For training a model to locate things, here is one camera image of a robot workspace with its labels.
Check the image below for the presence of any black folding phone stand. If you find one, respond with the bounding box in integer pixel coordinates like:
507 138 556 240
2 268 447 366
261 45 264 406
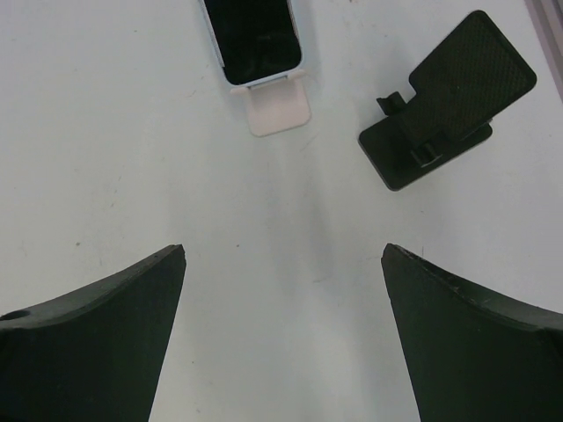
359 11 537 192

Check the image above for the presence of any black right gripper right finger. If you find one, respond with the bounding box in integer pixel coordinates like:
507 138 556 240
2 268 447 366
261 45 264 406
381 244 562 421

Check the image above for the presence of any white phone stand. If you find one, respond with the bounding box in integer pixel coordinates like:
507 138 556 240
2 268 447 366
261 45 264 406
230 69 311 137

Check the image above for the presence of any aluminium rail right side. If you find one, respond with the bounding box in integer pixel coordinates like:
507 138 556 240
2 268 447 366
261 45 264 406
525 0 563 97

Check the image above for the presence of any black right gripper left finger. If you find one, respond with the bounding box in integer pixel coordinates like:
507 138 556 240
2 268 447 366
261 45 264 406
1 244 186 421

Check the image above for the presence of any phone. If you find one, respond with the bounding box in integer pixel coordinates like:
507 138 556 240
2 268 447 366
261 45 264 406
201 0 303 86

